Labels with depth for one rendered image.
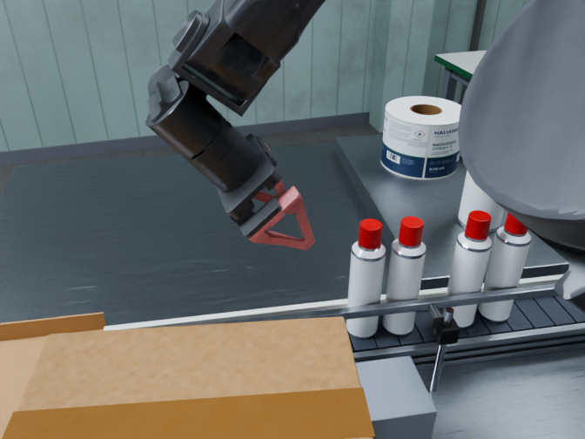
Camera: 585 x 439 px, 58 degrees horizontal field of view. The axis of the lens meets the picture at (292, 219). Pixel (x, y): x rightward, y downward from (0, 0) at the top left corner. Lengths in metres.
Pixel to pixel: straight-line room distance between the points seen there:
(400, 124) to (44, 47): 2.63
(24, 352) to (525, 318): 0.85
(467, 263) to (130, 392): 0.54
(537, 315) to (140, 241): 0.81
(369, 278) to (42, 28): 3.00
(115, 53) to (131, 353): 3.10
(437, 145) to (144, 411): 1.01
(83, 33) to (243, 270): 2.63
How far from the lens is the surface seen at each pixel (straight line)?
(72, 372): 0.55
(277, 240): 0.55
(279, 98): 3.79
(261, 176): 0.53
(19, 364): 1.01
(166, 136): 0.52
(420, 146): 1.33
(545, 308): 1.03
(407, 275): 0.82
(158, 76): 0.59
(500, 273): 0.90
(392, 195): 1.28
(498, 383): 0.94
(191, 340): 0.55
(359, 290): 0.82
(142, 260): 1.17
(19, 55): 3.61
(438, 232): 1.16
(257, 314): 0.87
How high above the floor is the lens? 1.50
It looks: 32 degrees down
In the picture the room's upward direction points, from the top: straight up
